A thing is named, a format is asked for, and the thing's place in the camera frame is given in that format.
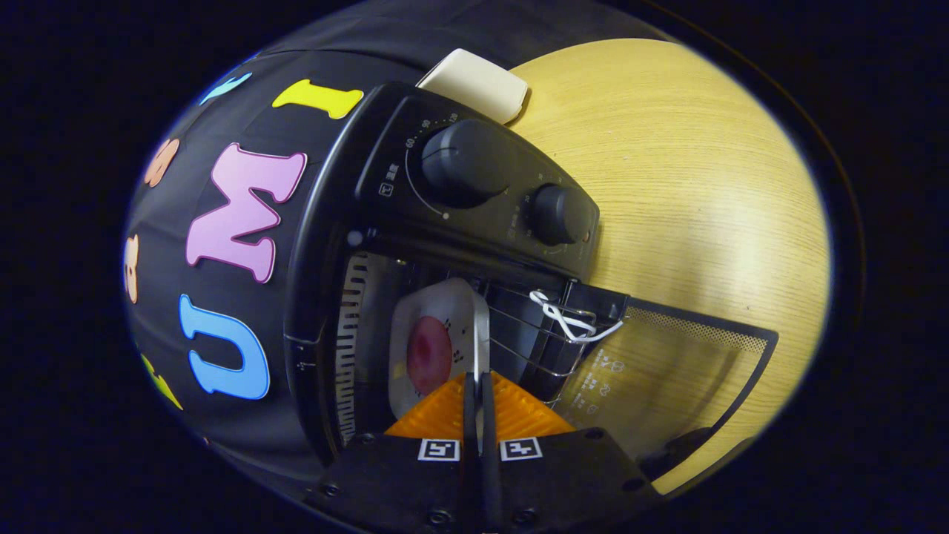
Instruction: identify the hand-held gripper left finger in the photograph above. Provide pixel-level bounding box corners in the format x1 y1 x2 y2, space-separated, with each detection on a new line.
308 371 479 529

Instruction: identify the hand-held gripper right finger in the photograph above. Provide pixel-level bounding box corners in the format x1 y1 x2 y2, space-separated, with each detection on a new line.
482 371 661 529

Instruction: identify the pink round ham slice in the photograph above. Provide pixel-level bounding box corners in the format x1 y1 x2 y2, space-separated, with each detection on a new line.
406 316 454 396

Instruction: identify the white square plate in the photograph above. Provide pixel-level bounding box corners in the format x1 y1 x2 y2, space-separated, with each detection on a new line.
388 278 492 420

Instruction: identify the black toaster oven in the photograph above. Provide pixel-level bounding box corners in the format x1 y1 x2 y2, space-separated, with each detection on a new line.
283 80 779 483

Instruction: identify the white slot toaster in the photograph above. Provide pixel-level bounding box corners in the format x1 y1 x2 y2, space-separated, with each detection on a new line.
417 48 529 125

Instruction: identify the white string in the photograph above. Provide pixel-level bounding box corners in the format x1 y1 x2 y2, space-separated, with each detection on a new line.
529 289 625 343

